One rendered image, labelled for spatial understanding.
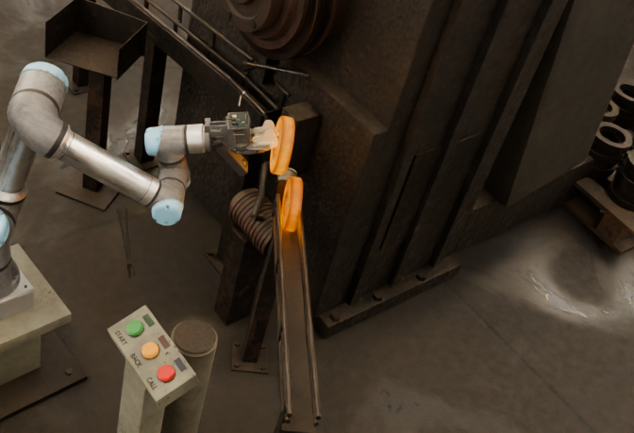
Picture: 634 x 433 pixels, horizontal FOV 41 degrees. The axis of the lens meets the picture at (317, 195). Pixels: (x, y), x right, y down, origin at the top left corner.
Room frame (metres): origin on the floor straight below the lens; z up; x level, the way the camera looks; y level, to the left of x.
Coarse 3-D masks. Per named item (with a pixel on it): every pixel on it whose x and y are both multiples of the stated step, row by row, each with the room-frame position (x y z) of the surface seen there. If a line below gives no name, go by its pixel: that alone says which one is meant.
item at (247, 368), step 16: (272, 240) 1.81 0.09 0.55; (272, 256) 1.78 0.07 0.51; (272, 272) 1.78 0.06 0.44; (272, 288) 1.79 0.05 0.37; (256, 304) 1.80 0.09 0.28; (272, 304) 1.79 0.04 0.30; (256, 320) 1.78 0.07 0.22; (256, 336) 1.78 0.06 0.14; (240, 352) 1.81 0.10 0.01; (256, 352) 1.79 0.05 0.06; (240, 368) 1.75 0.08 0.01; (256, 368) 1.77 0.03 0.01
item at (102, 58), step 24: (48, 24) 2.31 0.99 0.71; (72, 24) 2.47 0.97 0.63; (96, 24) 2.49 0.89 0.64; (120, 24) 2.48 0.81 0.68; (144, 24) 2.46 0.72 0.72; (48, 48) 2.32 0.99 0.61; (72, 48) 2.38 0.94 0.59; (96, 48) 2.42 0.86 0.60; (120, 48) 2.28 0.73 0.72; (144, 48) 2.47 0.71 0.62; (96, 72) 2.28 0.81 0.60; (120, 72) 2.29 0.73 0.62; (96, 96) 2.35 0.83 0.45; (96, 120) 2.35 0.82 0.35; (96, 144) 2.35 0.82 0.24; (72, 192) 2.31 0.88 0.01; (96, 192) 2.35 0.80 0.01
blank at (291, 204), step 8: (288, 184) 1.84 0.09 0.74; (296, 184) 1.80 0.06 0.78; (288, 192) 1.83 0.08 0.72; (296, 192) 1.77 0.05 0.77; (288, 200) 1.78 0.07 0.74; (296, 200) 1.75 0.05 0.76; (288, 208) 1.75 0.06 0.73; (296, 208) 1.74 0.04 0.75; (288, 216) 1.73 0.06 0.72; (296, 216) 1.73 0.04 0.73; (288, 224) 1.73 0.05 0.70; (296, 224) 1.73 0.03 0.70
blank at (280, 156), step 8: (280, 120) 1.81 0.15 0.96; (288, 120) 1.80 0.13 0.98; (280, 128) 1.78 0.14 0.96; (288, 128) 1.76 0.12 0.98; (280, 136) 1.75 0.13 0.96; (288, 136) 1.75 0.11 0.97; (280, 144) 1.73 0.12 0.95; (288, 144) 1.73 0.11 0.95; (272, 152) 1.80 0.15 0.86; (280, 152) 1.71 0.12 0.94; (288, 152) 1.72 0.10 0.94; (272, 160) 1.77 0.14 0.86; (280, 160) 1.71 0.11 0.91; (288, 160) 1.71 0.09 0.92; (272, 168) 1.74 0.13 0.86; (280, 168) 1.71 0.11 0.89
